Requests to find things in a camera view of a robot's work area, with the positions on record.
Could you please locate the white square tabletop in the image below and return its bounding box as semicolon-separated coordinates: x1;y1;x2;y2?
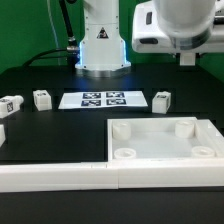
107;117;224;161

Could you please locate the black cable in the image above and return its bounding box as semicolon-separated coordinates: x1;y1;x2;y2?
21;0;81;68

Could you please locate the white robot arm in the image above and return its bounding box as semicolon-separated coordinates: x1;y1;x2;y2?
76;0;224;77

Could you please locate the paper sheet with markers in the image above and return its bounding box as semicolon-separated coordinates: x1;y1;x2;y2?
59;91;148;109

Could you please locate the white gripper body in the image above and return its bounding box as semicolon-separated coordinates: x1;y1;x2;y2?
132;0;224;53

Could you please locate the white front fence bar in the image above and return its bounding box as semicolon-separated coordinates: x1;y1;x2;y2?
0;159;224;192

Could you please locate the white left fence piece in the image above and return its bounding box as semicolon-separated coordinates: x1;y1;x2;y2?
0;124;6;147

